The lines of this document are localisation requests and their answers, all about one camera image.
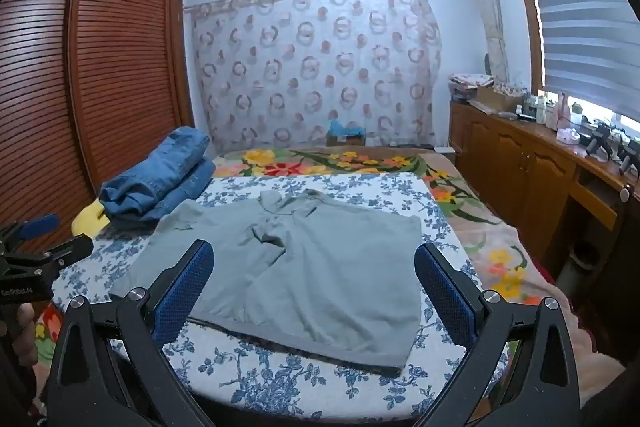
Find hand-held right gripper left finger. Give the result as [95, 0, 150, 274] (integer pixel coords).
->
[45, 239, 216, 427]

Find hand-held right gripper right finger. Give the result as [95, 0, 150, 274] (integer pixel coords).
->
[414, 242, 586, 427]

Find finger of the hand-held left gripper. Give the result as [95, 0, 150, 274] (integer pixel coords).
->
[0, 214, 61, 253]
[20, 234, 94, 280]

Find grey-green pants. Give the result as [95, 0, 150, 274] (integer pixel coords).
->
[109, 189, 425, 369]

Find person's left hand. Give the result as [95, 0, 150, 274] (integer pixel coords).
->
[11, 303, 39, 360]

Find yellow cloth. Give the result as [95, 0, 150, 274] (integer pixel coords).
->
[70, 201, 108, 238]

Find blue floral white bedsheet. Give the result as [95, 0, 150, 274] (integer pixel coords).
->
[50, 172, 511, 408]

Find folded blue jeans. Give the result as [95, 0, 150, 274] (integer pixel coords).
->
[98, 126, 217, 223]

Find dark waste bin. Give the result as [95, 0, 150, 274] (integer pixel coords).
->
[555, 239, 603, 293]

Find wooden side cabinet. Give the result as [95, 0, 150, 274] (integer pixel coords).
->
[447, 99, 640, 273]

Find wooden louvered wardrobe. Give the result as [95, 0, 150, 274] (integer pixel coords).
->
[0, 0, 196, 238]

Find colourful floral blanket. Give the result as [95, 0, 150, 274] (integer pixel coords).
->
[30, 146, 576, 358]

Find teal cloth bundle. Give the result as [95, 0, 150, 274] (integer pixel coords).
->
[327, 119, 367, 140]

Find cardboard box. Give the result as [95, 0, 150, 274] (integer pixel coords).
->
[475, 84, 523, 112]

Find stack of folded cloths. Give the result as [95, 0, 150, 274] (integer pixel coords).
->
[447, 72, 496, 102]

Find black device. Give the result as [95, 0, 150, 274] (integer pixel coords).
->
[584, 122, 617, 158]
[617, 139, 640, 178]

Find circle patterned sheer curtain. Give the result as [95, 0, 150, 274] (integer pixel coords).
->
[182, 0, 443, 158]

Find beige drape curtain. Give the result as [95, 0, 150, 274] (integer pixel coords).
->
[457, 0, 511, 85]

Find striped window blind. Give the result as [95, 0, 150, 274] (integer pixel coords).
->
[512, 0, 640, 118]

